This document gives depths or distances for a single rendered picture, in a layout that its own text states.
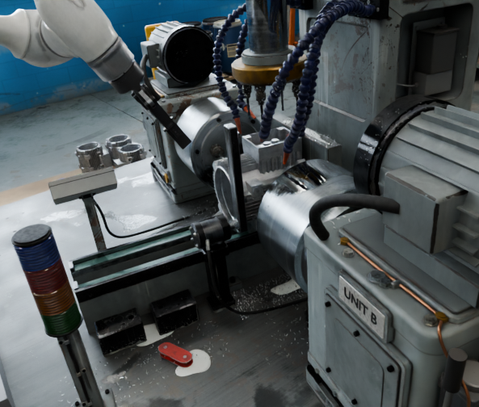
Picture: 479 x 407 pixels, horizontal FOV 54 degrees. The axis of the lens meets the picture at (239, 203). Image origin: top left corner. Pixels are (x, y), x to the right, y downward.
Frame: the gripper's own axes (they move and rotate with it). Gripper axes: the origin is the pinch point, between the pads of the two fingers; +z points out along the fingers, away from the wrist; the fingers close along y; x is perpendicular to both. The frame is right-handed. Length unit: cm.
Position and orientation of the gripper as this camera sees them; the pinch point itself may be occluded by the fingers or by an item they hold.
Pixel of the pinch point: (178, 135)
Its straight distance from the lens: 117.4
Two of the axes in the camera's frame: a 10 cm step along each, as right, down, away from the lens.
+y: -4.1, -4.1, 8.2
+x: -7.4, 6.8, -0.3
